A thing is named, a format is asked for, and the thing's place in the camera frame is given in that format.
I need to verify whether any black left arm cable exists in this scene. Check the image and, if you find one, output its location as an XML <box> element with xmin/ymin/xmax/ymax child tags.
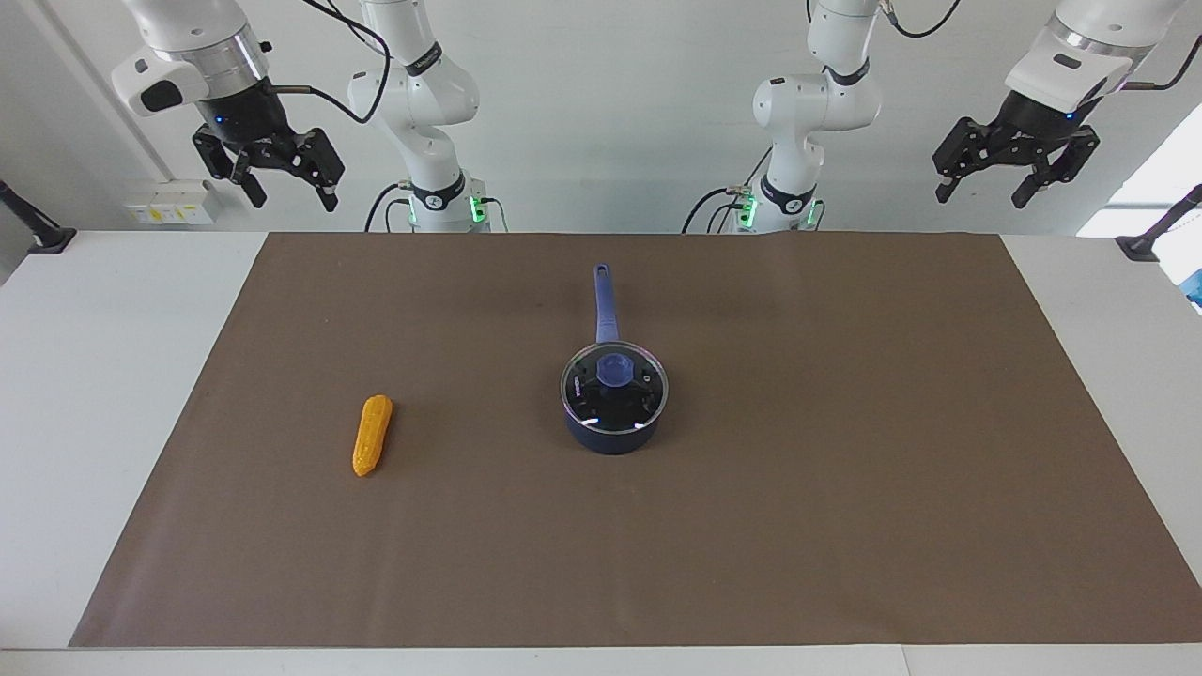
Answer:
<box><xmin>883</xmin><ymin>0</ymin><xmax>1202</xmax><ymax>93</ymax></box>

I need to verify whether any glass lid blue knob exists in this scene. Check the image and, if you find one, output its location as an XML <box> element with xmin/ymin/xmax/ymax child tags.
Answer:
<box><xmin>560</xmin><ymin>343</ymin><xmax>670</xmax><ymax>435</ymax></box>

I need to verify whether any black clamp stand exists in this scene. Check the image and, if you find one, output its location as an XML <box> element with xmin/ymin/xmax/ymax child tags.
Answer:
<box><xmin>1116</xmin><ymin>183</ymin><xmax>1202</xmax><ymax>263</ymax></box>
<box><xmin>0</xmin><ymin>180</ymin><xmax>78</xmax><ymax>255</ymax></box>

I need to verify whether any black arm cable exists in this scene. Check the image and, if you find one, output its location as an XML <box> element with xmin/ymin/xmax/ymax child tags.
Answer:
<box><xmin>272</xmin><ymin>0</ymin><xmax>392</xmax><ymax>125</ymax></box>
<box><xmin>883</xmin><ymin>0</ymin><xmax>1202</xmax><ymax>93</ymax></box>

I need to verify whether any black base cable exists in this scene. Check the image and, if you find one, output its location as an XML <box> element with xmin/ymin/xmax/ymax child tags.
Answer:
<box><xmin>363</xmin><ymin>181</ymin><xmax>415</xmax><ymax>234</ymax></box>
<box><xmin>682</xmin><ymin>146</ymin><xmax>774</xmax><ymax>235</ymax></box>

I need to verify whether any orange corn cob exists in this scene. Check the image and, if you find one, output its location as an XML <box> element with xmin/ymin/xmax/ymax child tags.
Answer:
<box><xmin>352</xmin><ymin>394</ymin><xmax>394</xmax><ymax>478</ymax></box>

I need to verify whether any white wall socket box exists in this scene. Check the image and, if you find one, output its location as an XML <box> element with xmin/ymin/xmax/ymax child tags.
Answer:
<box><xmin>122</xmin><ymin>181</ymin><xmax>223</xmax><ymax>227</ymax></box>

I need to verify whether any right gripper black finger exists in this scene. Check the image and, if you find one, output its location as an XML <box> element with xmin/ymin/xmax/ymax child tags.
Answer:
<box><xmin>281</xmin><ymin>126</ymin><xmax>346</xmax><ymax>213</ymax></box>
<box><xmin>192</xmin><ymin>126</ymin><xmax>270</xmax><ymax>210</ymax></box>

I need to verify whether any dark blue saucepan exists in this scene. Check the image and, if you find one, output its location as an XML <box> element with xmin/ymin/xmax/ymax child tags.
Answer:
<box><xmin>560</xmin><ymin>262</ymin><xmax>670</xmax><ymax>457</ymax></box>

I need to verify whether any brown table mat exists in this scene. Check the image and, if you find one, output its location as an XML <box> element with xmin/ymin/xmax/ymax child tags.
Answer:
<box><xmin>69</xmin><ymin>232</ymin><xmax>1202</xmax><ymax>649</ymax></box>

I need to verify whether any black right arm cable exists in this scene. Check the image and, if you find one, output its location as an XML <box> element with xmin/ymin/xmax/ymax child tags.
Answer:
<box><xmin>272</xmin><ymin>0</ymin><xmax>392</xmax><ymax>125</ymax></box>

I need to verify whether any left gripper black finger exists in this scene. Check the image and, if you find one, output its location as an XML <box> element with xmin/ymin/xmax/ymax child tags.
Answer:
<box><xmin>1010</xmin><ymin>126</ymin><xmax>1102</xmax><ymax>210</ymax></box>
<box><xmin>932</xmin><ymin>116</ymin><xmax>1011</xmax><ymax>204</ymax></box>

